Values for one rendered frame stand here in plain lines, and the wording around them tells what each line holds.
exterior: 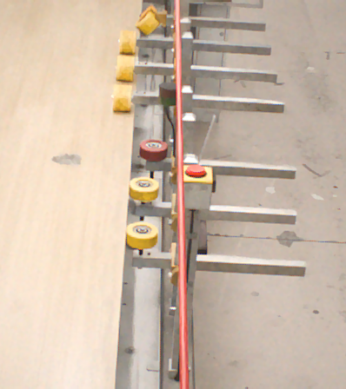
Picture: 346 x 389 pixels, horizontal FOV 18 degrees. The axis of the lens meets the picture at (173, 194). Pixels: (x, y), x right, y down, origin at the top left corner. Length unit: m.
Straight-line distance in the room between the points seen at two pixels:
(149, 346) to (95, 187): 0.45
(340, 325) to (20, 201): 1.65
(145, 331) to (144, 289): 0.20
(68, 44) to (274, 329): 1.25
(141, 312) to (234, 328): 1.12
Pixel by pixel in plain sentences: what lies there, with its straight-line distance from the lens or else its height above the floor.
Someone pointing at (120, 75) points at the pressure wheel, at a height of 0.93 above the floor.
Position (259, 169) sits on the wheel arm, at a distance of 3.24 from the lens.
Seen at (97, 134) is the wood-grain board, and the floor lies 0.90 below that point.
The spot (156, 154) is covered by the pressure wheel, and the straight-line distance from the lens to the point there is 3.18.
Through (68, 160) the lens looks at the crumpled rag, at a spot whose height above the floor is 0.91.
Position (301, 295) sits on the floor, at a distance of 4.29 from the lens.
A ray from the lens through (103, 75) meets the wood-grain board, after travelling 3.71.
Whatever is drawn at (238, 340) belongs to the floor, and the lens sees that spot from 3.99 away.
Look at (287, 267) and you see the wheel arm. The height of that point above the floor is 0.83.
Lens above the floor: 2.27
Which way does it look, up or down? 27 degrees down
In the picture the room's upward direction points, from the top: 5 degrees clockwise
